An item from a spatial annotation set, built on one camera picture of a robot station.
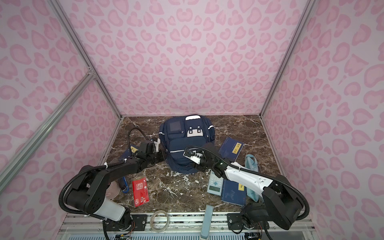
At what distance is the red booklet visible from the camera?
32.1 inches

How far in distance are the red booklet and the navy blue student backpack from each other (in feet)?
0.61

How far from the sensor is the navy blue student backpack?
3.02 feet
